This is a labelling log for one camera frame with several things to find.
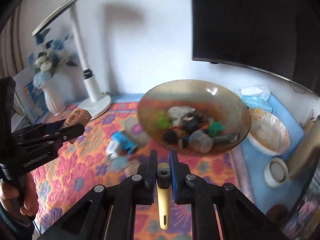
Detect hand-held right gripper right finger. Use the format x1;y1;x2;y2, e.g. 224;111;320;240
169;150;290;240

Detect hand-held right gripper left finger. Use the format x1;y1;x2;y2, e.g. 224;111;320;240
37;150;158;240

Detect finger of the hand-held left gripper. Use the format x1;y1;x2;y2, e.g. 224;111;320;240
19;123;86;153
12;119;66;142

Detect small brown printed box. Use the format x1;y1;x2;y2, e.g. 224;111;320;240
61;108;92;145

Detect yellow handle tool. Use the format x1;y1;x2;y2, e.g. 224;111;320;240
156;162;172;230

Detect small clear plastic cup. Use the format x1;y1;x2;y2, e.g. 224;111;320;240
188;131;213;153

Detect green toy figure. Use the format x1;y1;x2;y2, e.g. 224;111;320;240
157;112;173;130

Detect amber glass bowl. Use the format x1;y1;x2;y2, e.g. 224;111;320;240
138;79;251;154

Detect person's left hand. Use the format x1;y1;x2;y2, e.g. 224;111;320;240
0;172;39;222

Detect stack of books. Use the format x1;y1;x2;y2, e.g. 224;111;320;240
14;114;34;132

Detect white ribbed vase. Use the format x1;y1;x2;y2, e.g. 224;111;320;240
41;79;67;115

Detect light blue plastic toy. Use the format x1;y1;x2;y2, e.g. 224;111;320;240
109;156;130;172

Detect blue cover workbook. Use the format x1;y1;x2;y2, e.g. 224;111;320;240
14;67;49;124

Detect floral quilted blanket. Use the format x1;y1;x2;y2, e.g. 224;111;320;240
27;100;253;240

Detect blue and white toy train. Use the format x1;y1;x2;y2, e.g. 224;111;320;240
105;131;138;160

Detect white desk lamp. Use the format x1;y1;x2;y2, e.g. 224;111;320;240
32;0;112;119

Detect black toy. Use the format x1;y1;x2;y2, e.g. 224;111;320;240
181;115;207;132

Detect teal plastic toy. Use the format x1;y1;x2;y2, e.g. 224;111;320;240
207;119;227;137

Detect grey plastic piece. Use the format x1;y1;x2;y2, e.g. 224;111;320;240
214;134;239;144

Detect blue and white artificial flowers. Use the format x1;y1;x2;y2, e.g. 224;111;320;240
29;29;79;85

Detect beige curtain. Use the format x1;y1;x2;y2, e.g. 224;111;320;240
0;4;33;80

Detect white tape roll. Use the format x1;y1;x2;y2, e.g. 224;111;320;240
264;157;288;187

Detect pink patterned bowl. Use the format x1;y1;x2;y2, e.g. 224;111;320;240
246;108;292;155

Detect light blue patterned packet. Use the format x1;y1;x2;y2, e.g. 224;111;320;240
241;95;272;110

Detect white tissue pack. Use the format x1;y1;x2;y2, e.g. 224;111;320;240
239;86;271;98

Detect cardboard tube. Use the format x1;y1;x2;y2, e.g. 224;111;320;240
287;124;320;180

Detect black monitor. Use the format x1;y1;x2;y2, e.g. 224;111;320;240
190;0;320;94

